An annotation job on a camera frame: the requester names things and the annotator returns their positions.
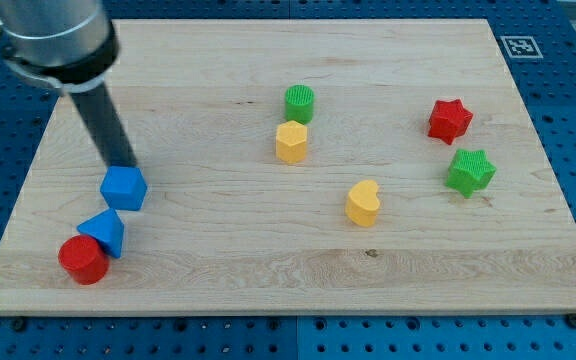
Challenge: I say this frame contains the blue cube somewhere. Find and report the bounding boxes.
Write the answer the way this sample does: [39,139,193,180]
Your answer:
[100,166,147,211]

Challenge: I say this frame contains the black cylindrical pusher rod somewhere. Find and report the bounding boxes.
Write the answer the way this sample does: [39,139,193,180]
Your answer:
[70,83,137,167]

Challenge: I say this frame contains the wooden board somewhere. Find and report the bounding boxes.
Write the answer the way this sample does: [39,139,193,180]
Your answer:
[0,19,576,317]

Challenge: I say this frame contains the blue triangle block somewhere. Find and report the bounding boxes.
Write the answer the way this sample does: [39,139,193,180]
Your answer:
[77,208,124,259]

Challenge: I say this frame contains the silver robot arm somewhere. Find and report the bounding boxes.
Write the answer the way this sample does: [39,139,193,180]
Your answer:
[0,0,137,167]

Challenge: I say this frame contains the yellow hexagon block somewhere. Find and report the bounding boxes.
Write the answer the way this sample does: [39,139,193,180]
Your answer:
[275,121,308,164]

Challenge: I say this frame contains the white fiducial marker tag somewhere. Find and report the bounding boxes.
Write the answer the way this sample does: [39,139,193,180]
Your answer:
[500,35,543,59]

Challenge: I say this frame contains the red star block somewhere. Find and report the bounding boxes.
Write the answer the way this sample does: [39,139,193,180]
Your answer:
[427,99,473,145]

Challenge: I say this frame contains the green star block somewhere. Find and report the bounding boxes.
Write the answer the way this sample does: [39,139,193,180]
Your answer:
[445,149,497,198]

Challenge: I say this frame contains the yellow heart block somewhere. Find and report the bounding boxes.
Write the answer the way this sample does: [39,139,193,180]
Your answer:
[345,180,381,227]

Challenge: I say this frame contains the green cylinder block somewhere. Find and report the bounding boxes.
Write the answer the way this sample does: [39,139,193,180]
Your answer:
[284,84,315,124]

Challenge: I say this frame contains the red cylinder block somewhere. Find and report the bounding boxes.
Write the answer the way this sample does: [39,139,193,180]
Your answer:
[58,235,109,285]

